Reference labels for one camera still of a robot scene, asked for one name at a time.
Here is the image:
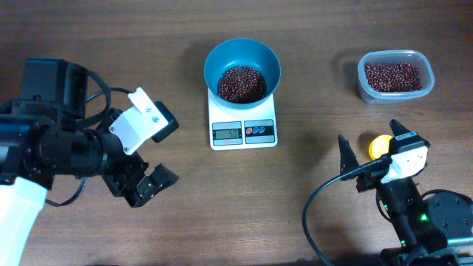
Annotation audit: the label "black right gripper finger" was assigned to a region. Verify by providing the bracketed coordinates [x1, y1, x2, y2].
[389, 119, 410, 139]
[338, 134, 360, 181]

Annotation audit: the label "yellow plastic measuring scoop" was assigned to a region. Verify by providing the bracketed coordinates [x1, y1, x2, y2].
[368, 134, 393, 160]

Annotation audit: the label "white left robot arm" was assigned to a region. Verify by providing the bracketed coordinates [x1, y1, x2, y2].
[1, 58, 179, 265]

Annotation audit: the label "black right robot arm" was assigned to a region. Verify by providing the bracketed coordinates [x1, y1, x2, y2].
[338, 120, 472, 265]

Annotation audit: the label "white digital kitchen scale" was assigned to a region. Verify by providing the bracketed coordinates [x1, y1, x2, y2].
[208, 90, 279, 151]

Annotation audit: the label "red beans in bowl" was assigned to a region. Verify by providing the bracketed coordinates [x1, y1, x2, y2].
[217, 66, 267, 103]

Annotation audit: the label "blue plastic bowl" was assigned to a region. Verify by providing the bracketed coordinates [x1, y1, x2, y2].
[204, 38, 281, 109]

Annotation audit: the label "red adzuki beans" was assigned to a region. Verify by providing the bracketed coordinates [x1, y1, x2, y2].
[364, 63, 423, 93]

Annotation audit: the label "clear plastic food container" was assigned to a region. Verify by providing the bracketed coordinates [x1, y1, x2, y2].
[357, 50, 435, 104]

